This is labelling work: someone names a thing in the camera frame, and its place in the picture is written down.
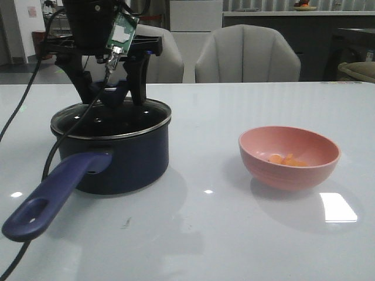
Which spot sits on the left beige chair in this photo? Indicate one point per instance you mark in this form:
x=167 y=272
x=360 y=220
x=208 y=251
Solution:
x=166 y=68

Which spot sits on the beige cushion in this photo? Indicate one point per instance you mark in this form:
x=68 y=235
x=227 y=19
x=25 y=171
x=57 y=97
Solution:
x=358 y=71

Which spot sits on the right beige chair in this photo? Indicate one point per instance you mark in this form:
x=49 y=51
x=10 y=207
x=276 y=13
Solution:
x=247 y=54

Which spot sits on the orange ham slices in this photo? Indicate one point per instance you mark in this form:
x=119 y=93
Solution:
x=287 y=160

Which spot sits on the dark kitchen counter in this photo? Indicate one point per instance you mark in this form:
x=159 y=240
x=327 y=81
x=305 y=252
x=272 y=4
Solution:
x=316 y=36

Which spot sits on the fruit plate on counter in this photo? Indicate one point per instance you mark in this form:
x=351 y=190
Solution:
x=303 y=6

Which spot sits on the pink bowl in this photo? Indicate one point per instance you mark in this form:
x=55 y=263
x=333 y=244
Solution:
x=319 y=153

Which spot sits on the grey curtain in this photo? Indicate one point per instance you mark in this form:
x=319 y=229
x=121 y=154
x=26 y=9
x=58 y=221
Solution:
x=156 y=7

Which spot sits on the green circuit board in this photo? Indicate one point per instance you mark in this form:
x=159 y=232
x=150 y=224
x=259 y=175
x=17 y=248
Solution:
x=122 y=33

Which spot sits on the white cabinet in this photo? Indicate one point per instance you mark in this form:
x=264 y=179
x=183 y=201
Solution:
x=190 y=23

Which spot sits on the glass lid blue knob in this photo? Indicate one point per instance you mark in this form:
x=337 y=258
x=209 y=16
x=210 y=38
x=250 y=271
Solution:
x=114 y=116

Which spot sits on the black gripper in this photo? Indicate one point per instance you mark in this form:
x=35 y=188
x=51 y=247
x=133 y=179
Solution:
x=90 y=26

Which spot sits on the red barrier belt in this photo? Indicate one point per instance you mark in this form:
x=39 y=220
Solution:
x=156 y=18

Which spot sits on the red trash bin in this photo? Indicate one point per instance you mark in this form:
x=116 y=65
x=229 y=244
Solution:
x=37 y=37

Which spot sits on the beige chair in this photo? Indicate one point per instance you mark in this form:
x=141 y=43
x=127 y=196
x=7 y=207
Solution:
x=247 y=54
x=166 y=68

